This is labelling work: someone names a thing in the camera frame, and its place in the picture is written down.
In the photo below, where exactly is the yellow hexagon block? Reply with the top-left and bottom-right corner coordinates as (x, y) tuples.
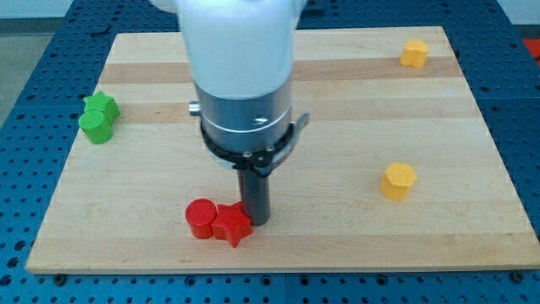
(380, 162), (418, 201)

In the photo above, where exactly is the green star block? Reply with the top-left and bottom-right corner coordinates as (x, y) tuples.
(84, 91), (121, 123)

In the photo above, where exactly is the green cylinder block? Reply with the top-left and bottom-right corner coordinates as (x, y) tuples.
(78, 110), (113, 144)

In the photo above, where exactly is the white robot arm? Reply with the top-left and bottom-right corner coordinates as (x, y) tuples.
(150, 0), (310, 225)

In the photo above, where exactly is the red star block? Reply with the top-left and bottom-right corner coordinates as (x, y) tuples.
(211, 201), (253, 248)

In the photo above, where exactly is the yellow heart block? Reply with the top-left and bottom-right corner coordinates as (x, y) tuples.
(399, 39), (429, 68)

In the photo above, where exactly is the red cylinder block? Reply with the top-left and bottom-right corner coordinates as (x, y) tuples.
(185, 198), (217, 239)

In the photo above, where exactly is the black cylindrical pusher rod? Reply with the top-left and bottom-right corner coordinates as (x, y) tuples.
(237, 170), (271, 226)

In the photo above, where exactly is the red object at edge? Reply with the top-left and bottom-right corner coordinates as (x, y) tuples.
(523, 38), (540, 65)

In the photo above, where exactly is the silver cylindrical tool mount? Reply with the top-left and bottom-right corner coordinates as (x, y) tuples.
(189, 80), (310, 177)

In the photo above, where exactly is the wooden board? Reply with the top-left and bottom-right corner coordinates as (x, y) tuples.
(26, 26), (539, 274)

